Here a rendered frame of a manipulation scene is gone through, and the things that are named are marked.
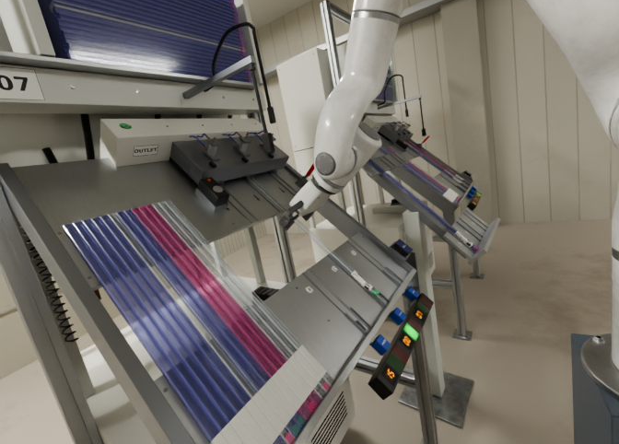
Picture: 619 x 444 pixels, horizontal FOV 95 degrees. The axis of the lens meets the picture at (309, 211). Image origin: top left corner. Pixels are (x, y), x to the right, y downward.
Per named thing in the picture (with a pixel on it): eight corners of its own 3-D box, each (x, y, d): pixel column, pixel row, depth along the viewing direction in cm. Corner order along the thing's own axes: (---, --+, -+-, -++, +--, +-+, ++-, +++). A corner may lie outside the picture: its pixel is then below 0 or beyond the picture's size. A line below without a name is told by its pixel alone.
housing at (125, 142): (257, 162, 108) (269, 129, 101) (115, 187, 70) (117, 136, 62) (243, 150, 111) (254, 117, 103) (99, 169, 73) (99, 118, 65)
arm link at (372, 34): (379, -1, 42) (341, 189, 55) (405, 22, 55) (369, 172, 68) (325, -2, 46) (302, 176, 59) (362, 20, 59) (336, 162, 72)
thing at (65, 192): (312, 207, 99) (319, 195, 96) (89, 306, 47) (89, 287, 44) (251, 154, 109) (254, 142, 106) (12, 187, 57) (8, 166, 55)
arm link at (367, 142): (335, 191, 64) (352, 181, 71) (375, 146, 56) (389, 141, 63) (310, 165, 65) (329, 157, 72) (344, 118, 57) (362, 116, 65)
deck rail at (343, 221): (404, 282, 88) (416, 270, 85) (402, 285, 87) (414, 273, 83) (254, 154, 111) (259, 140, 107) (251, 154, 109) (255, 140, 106)
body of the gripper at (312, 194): (329, 166, 74) (307, 193, 81) (306, 171, 66) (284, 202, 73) (347, 186, 73) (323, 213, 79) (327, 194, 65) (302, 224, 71)
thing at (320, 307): (404, 277, 86) (410, 271, 84) (235, 519, 34) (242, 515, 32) (356, 236, 92) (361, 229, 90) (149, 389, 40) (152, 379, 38)
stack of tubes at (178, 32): (253, 83, 98) (234, -4, 93) (70, 59, 57) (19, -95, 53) (230, 94, 105) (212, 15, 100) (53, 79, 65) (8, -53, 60)
